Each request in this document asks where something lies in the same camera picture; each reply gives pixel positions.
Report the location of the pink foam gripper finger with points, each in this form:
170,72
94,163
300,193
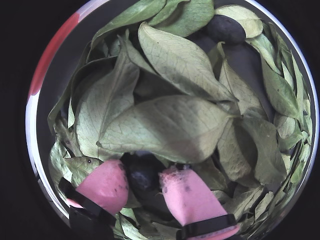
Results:
105,185
190,197

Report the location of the small dark blueberry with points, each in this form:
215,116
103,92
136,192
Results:
142,176

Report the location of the white bowl with red mark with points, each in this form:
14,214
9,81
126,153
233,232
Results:
82,40

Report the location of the large dark blueberry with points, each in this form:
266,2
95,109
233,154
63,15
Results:
226,28

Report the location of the green veined leaf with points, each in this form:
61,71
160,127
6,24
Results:
80,166
132,55

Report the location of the pale green leaf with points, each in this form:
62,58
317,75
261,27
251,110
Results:
265,50
175,60
162,127
246,201
105,105
285,126
240,90
241,18
128,228
232,152

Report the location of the large dark green leaf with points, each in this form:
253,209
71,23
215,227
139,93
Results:
265,150

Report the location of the small dark green leaf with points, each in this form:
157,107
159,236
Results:
216,56

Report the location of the narrow dark green leaf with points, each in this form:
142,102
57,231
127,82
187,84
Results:
166,8

